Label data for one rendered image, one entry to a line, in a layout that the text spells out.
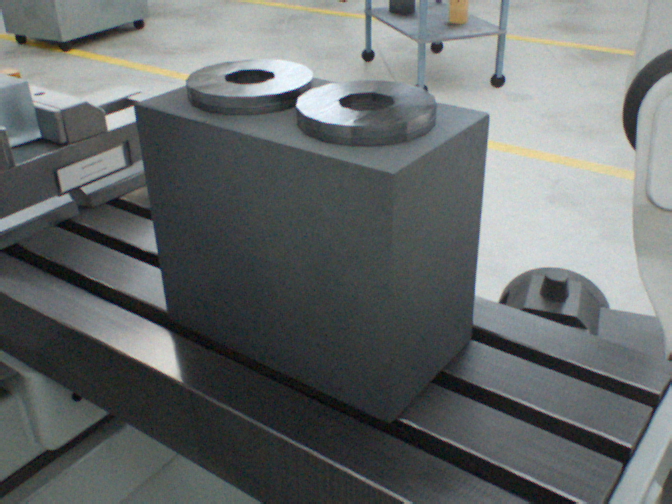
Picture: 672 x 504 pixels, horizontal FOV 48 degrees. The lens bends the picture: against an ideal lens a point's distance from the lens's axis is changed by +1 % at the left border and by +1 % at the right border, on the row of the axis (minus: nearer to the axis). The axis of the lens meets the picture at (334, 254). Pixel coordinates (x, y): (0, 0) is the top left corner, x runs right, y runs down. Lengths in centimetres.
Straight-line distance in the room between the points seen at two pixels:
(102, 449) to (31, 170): 31
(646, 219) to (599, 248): 181
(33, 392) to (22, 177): 21
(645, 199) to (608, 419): 41
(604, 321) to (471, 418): 81
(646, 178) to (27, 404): 68
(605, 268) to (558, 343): 201
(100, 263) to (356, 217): 35
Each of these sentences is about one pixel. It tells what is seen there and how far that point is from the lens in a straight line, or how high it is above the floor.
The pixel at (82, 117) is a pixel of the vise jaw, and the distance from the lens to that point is 84.
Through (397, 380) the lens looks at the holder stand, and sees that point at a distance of 51.
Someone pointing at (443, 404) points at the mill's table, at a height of 94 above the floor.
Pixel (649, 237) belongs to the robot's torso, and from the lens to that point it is 96.
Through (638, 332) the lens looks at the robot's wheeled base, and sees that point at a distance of 132.
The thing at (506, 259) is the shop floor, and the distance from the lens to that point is 260.
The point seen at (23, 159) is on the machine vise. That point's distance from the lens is 82.
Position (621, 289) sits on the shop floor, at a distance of 253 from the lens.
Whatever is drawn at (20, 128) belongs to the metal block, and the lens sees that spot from 84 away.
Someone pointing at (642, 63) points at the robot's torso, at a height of 106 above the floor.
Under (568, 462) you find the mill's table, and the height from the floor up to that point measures 94.
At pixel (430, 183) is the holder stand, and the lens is 46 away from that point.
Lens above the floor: 130
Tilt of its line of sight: 30 degrees down
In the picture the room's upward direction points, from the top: 2 degrees counter-clockwise
